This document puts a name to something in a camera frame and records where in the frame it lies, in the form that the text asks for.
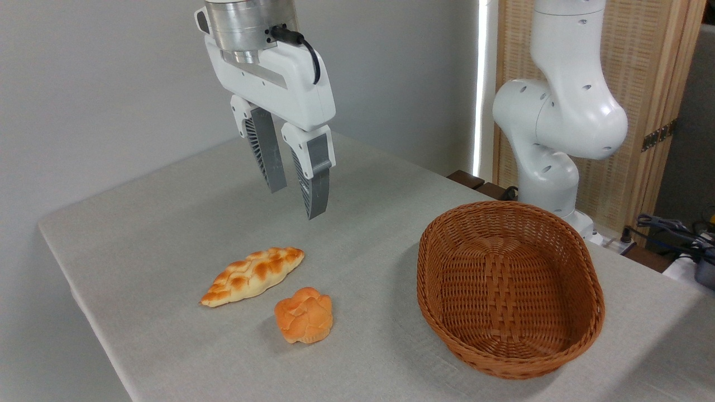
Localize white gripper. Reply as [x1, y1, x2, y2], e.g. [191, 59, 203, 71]
[204, 33, 337, 220]

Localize long braided bread loaf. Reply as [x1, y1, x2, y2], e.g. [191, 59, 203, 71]
[199, 247, 306, 308]

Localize round orange bread roll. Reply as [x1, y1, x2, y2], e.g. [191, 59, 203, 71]
[274, 287, 333, 344]

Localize brown oval wicker basket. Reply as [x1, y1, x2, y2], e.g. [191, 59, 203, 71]
[416, 200, 606, 381]

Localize dark brown wooden furniture edge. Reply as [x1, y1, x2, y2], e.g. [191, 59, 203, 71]
[447, 170, 520, 202]

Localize gray tablecloth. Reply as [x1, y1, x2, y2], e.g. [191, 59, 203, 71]
[38, 126, 715, 402]

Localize metal screen hinge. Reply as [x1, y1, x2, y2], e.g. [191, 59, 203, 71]
[641, 120, 676, 152]

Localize wooden bamboo folding screen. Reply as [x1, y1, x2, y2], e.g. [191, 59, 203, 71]
[493, 0, 707, 235]

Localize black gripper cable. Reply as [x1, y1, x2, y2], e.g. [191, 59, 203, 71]
[270, 26, 322, 85]

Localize bundle of dark cables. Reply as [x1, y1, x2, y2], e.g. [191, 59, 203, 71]
[623, 214, 715, 263]

